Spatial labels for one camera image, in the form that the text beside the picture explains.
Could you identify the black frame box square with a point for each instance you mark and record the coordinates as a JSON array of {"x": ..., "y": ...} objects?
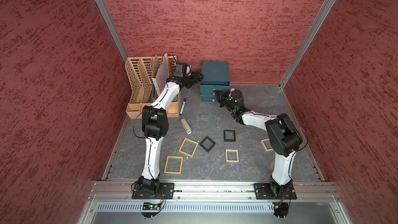
[{"x": 229, "y": 136}]

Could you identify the small wooden frame box centre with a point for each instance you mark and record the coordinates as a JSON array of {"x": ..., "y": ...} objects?
[{"x": 232, "y": 156}]

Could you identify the large wooden frame box tilted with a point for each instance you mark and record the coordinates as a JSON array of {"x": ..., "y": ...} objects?
[{"x": 188, "y": 147}]

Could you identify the beige lattice file organizer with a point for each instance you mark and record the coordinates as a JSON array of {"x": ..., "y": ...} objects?
[{"x": 139, "y": 72}]

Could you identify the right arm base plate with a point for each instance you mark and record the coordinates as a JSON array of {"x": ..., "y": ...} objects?
[{"x": 272, "y": 191}]

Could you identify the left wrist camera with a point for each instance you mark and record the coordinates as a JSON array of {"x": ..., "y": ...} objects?
[{"x": 182, "y": 70}]

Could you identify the aluminium front rail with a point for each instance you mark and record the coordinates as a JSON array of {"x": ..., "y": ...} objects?
[{"x": 210, "y": 190}]

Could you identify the brown cardboard sheet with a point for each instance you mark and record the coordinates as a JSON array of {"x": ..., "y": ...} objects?
[{"x": 155, "y": 66}]

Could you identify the blue white marker pen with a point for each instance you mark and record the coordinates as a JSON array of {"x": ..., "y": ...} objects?
[{"x": 182, "y": 106}]

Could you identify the small wooden frame box right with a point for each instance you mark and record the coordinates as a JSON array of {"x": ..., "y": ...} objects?
[{"x": 266, "y": 144}]

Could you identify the small wooden frame box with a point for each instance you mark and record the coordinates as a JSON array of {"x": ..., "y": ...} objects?
[
  {"x": 232, "y": 156},
  {"x": 266, "y": 144}
]

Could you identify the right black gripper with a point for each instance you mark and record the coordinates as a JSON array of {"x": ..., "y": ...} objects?
[{"x": 219, "y": 95}]

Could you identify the large wooden frame box front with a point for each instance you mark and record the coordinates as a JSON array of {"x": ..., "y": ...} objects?
[{"x": 173, "y": 165}]

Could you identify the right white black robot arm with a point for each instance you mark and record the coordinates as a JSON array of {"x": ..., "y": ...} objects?
[{"x": 283, "y": 135}]

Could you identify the beige whiteboard eraser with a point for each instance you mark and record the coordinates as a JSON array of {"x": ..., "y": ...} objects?
[{"x": 186, "y": 126}]

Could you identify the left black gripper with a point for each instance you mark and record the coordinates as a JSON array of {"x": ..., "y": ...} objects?
[{"x": 196, "y": 80}]

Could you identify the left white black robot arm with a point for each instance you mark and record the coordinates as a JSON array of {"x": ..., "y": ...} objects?
[{"x": 155, "y": 125}]

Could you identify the purple paper folder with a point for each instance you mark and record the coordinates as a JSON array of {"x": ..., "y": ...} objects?
[{"x": 164, "y": 72}]

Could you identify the teal three-drawer cabinet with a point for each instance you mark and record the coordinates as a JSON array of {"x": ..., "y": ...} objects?
[{"x": 216, "y": 77}]

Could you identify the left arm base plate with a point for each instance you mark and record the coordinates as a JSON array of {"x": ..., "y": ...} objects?
[{"x": 159, "y": 192}]

